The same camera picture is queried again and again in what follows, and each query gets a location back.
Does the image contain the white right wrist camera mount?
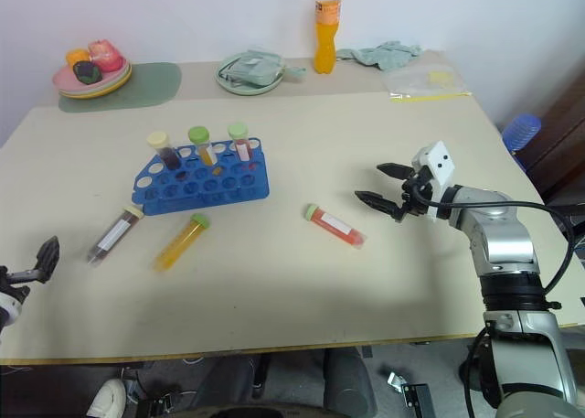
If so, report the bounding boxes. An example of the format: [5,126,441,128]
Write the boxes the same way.
[410,140,457,220]

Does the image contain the cream-capped dark liquid tube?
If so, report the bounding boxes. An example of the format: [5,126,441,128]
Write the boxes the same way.
[146,131,183,171]

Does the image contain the dark green toy fruit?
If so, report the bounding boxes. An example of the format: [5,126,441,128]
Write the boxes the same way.
[72,60,102,85]

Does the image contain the black metal bracket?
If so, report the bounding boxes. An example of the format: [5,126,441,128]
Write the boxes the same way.
[387,370,431,411]

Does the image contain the yellow plate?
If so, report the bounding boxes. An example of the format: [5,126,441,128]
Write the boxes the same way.
[57,62,133,101]

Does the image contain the green-capped yellow liquid tube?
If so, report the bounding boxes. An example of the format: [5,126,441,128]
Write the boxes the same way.
[152,213,212,273]
[187,125,220,167]

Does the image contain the light green fabric pouch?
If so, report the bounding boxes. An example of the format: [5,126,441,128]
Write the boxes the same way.
[218,48,307,88]

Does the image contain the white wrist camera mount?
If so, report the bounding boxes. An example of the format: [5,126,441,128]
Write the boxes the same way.
[410,140,457,220]
[0,293,23,346]

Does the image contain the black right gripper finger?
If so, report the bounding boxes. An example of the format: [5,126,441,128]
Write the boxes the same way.
[376,162,420,181]
[355,189,409,223]

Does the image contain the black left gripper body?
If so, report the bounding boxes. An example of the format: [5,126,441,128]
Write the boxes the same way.
[0,264,32,306]

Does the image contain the orange toy fruit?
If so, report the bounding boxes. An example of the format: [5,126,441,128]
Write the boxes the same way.
[65,48,91,68]

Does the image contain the blue test tube rack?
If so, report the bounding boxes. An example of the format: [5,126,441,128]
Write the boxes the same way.
[131,137,271,217]

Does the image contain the blue ribbed water jug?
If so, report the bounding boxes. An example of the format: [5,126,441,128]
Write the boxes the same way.
[501,113,543,153]

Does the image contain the brown-capped brown liquid tube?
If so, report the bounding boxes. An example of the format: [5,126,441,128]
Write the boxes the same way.
[86,206,145,267]

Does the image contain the white shoe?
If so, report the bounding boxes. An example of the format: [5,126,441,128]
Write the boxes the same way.
[86,378,127,417]

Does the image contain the green crumpled towel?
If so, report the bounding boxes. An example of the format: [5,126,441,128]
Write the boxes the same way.
[336,39,424,72]

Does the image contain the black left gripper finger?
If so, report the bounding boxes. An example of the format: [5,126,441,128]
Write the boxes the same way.
[7,236,61,285]

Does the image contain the pink toy peach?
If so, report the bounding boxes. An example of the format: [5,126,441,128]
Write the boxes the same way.
[87,39,123,73]

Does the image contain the green-capped pink liquid tube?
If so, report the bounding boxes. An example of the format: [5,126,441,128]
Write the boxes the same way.
[228,122,254,162]

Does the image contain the orange soda bottle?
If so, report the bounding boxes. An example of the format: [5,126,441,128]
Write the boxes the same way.
[313,0,343,75]

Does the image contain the green-capped red liquid tube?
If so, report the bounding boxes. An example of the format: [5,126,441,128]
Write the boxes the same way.
[303,203,368,250]

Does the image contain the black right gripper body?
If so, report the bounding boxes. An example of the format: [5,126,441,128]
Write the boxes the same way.
[395,168,436,222]

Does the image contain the dark grey rounded shape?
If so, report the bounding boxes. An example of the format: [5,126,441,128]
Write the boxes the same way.
[319,347,378,418]

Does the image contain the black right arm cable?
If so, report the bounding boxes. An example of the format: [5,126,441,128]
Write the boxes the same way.
[410,187,576,310]

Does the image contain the brown wooden cabinet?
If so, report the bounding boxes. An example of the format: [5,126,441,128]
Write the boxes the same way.
[520,77,585,204]

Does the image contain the pink plate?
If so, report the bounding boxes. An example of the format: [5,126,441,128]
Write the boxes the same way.
[51,57,132,95]

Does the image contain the green placemat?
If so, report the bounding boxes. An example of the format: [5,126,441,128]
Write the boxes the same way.
[58,61,183,114]

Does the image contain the clear zip plastic bag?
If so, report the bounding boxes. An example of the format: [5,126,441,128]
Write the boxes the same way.
[382,63,473,103]

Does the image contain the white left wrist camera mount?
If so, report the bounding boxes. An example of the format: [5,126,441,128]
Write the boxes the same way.
[0,293,23,346]

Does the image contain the light green plate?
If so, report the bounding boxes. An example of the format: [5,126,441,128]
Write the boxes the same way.
[215,51,288,97]

